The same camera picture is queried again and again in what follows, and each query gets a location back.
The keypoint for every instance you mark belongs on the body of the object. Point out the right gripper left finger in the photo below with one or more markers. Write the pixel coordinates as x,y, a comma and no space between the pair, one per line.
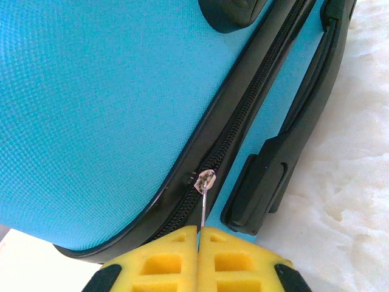
158,264

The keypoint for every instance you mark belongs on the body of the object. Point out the blue hard-shell suitcase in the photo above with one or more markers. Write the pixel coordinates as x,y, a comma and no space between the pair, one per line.
91,91

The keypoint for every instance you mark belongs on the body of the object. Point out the silver zipper pull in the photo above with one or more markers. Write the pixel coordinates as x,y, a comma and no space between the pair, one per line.
206,179

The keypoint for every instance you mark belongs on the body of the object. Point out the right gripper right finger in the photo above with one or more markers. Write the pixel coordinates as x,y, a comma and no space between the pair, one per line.
237,264

